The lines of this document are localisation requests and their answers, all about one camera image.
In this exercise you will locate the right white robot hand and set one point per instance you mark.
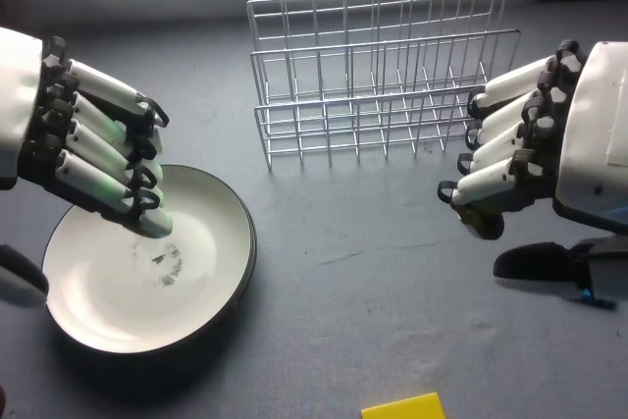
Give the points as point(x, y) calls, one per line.
point(593, 134)

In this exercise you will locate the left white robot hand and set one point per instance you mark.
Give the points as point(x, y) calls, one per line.
point(19, 110)

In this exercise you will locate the yellow block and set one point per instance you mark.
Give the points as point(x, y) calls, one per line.
point(402, 404)

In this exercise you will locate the white plate with scuff marks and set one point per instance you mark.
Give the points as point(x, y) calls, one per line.
point(122, 301)

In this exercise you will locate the white plate with barcode label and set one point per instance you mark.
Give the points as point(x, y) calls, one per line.
point(211, 334)

